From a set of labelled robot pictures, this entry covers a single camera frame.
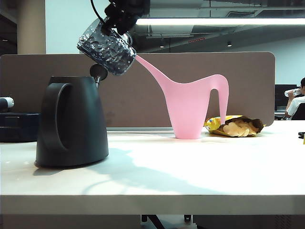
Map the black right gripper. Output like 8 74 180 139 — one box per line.
101 0 151 36

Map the textured glass cup with handle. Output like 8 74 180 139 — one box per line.
76 20 137 76

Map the black electric kettle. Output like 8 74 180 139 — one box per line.
34 63 110 168

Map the clear plastic water bottle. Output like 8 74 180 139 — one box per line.
284 88 301 97

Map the brown desk partition panel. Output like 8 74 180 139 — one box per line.
0 52 276 128

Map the pink plastic watering can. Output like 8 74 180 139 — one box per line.
135 56 230 140

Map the long ceiling light strip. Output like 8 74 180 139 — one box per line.
134 18 305 26

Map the white and black cylinder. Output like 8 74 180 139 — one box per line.
0 97 15 111

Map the black flat box stack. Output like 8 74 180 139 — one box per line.
0 112 41 143

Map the yellow potato chip bag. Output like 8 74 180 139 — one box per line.
204 115 265 138

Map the black computer monitor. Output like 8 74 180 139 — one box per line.
274 84 301 112

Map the seated person in white shirt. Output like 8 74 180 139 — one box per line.
285 76 305 120

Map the black office chair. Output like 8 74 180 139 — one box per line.
291 103 305 121

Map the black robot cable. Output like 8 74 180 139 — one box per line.
90 0 107 24

